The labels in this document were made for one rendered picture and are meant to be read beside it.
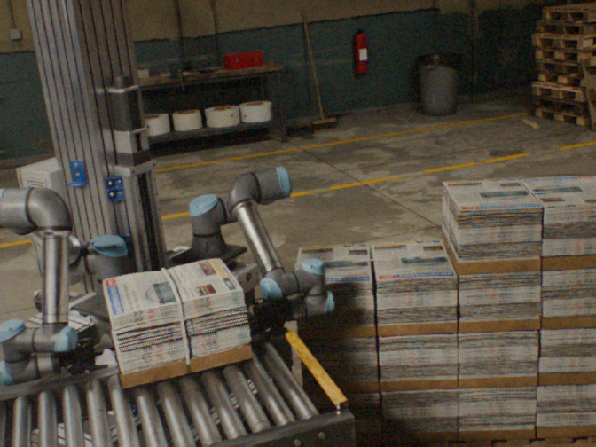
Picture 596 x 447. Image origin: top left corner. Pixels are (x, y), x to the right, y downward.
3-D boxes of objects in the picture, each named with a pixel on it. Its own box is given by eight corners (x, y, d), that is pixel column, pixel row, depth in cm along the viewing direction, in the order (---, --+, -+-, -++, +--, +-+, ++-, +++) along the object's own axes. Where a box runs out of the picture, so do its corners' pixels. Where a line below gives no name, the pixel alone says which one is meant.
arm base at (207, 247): (183, 255, 290) (180, 232, 286) (207, 243, 301) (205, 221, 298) (211, 261, 281) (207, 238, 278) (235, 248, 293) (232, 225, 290)
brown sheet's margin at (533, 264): (441, 236, 283) (441, 226, 281) (514, 232, 281) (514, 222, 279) (457, 274, 247) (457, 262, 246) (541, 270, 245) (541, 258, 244)
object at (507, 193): (442, 184, 275) (442, 180, 275) (517, 179, 273) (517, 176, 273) (458, 213, 241) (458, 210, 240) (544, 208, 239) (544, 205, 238)
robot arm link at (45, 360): (42, 383, 210) (42, 370, 218) (58, 380, 212) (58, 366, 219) (37, 361, 208) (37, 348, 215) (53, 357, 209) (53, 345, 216)
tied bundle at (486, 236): (441, 238, 283) (440, 183, 276) (515, 234, 281) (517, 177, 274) (456, 276, 248) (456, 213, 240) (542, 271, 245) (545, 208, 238)
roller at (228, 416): (213, 357, 218) (202, 348, 216) (255, 444, 176) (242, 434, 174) (202, 370, 218) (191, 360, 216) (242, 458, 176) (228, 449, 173)
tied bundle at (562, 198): (514, 234, 281) (516, 178, 274) (591, 231, 279) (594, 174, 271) (540, 272, 245) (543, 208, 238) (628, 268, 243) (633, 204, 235)
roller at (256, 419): (233, 354, 220) (223, 344, 218) (280, 438, 178) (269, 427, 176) (222, 364, 220) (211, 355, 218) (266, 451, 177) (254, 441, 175)
